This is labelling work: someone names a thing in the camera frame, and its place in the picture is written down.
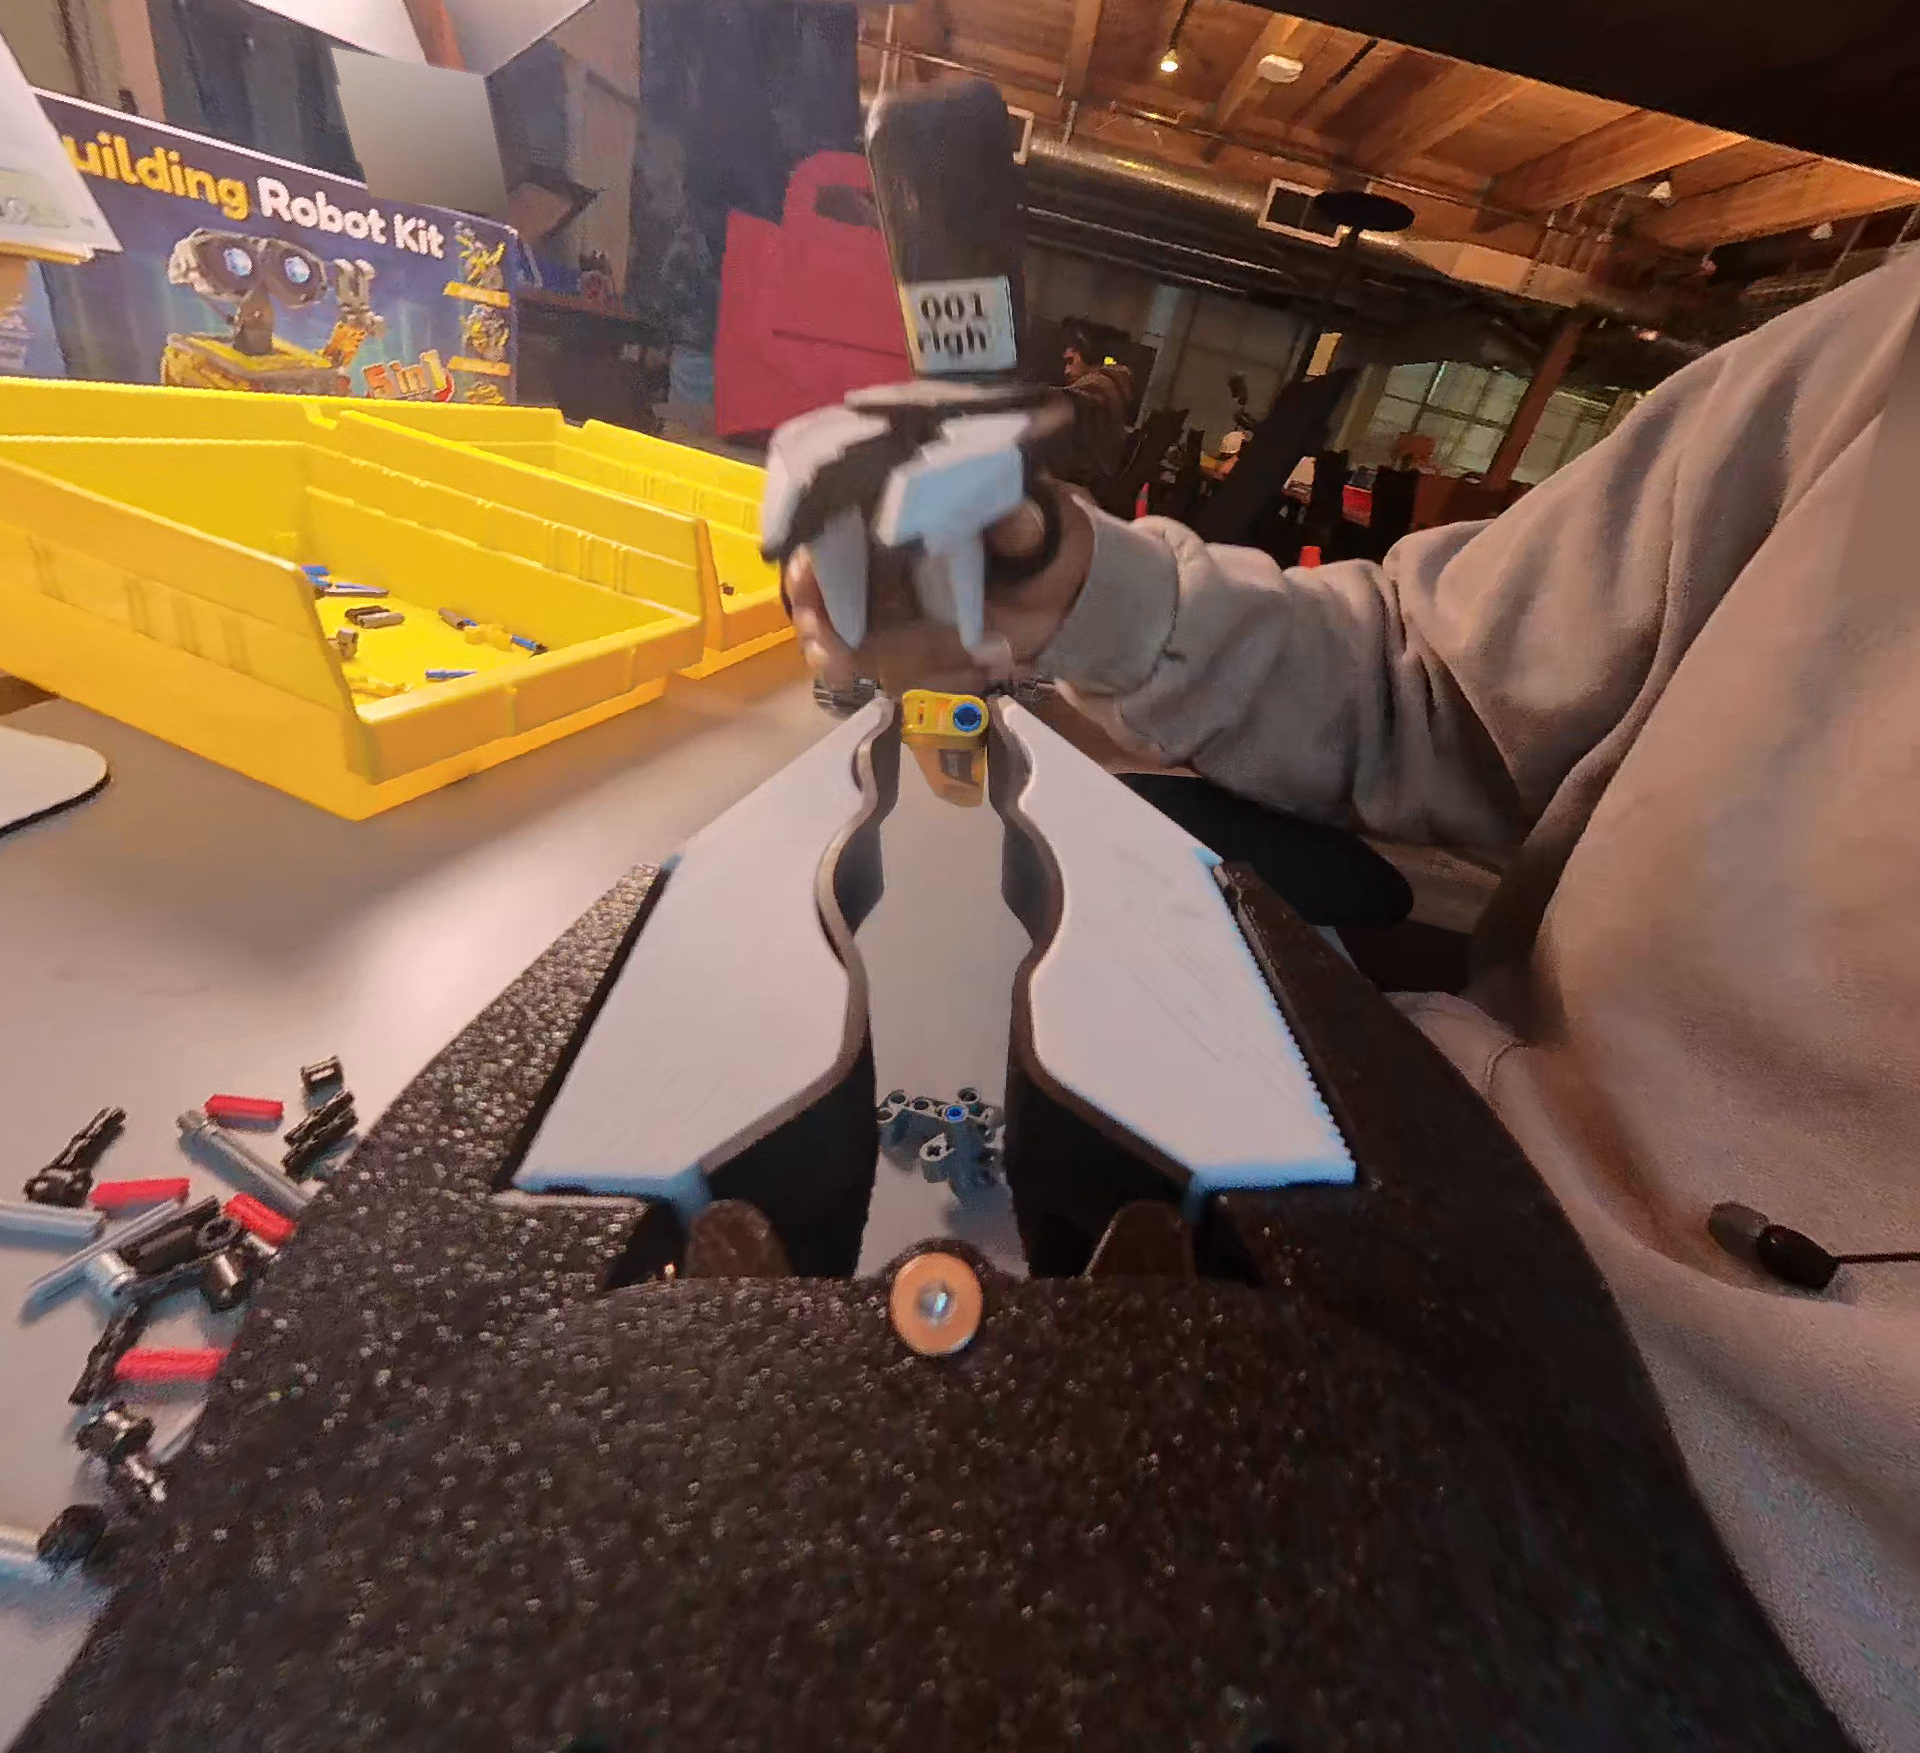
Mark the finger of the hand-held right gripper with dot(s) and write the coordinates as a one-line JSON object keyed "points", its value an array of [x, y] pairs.
{"points": [[816, 478], [961, 478]]}

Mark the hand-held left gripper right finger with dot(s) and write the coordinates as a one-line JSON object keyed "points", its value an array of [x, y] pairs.
{"points": [[1184, 1016]]}

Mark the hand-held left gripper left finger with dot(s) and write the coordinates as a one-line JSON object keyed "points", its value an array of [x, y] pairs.
{"points": [[704, 1003]]}

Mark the grey toy brick assembly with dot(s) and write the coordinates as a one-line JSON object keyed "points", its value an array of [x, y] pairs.
{"points": [[937, 1123]]}

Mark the yellow toy brick beam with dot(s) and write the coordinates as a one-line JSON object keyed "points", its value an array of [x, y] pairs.
{"points": [[943, 771]]}

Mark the person's right forearm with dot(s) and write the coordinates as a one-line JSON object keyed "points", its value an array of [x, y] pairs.
{"points": [[1274, 672]]}

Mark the grey desk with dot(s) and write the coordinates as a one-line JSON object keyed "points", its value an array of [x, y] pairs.
{"points": [[376, 912]]}

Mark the person's right hand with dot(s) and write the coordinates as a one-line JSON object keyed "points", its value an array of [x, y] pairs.
{"points": [[899, 669]]}

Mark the black chair armrest pad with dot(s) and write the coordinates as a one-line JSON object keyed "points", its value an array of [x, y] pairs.
{"points": [[1319, 868]]}

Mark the black round disc on pole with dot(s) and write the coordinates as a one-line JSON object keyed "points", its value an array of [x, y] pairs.
{"points": [[1362, 207]]}

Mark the scattered grey blue toy parts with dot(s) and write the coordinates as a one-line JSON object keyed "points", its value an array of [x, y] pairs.
{"points": [[376, 616]]}

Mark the person's beige sweatshirt torso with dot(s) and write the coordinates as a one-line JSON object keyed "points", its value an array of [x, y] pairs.
{"points": [[1724, 883]]}

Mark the toy robot kit box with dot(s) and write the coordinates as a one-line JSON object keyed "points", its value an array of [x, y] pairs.
{"points": [[301, 269]]}

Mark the pile of small toy bricks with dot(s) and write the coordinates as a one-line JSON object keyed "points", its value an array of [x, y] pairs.
{"points": [[168, 1364]]}

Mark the metal ceiling duct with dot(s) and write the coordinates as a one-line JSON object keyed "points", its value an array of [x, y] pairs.
{"points": [[1200, 185]]}

